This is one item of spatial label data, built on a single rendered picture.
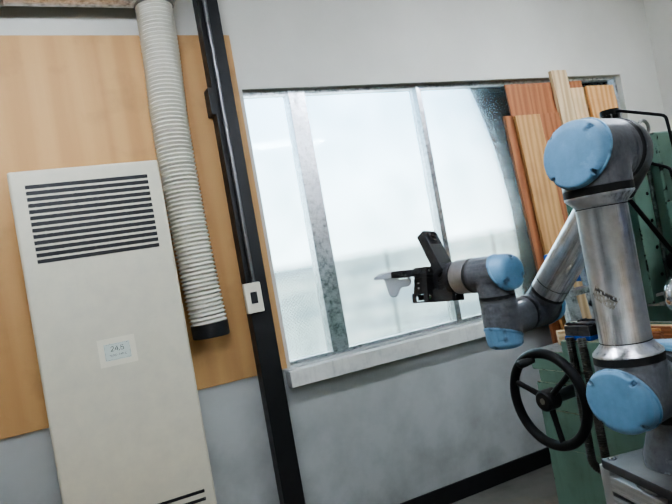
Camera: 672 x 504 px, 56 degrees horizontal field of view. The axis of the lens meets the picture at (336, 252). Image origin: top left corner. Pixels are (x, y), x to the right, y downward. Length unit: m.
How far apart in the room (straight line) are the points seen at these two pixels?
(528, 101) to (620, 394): 2.81
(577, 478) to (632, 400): 1.07
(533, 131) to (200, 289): 2.04
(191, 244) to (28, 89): 0.88
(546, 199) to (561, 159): 2.48
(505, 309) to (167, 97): 1.81
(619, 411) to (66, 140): 2.27
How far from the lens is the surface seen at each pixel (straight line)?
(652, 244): 2.17
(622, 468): 1.37
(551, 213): 3.62
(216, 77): 2.89
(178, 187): 2.63
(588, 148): 1.12
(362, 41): 3.36
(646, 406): 1.15
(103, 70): 2.89
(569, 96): 3.98
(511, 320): 1.32
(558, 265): 1.36
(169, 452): 2.51
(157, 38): 2.82
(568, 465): 2.21
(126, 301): 2.43
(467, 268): 1.34
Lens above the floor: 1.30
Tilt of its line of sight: 1 degrees up
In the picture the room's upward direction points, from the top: 10 degrees counter-clockwise
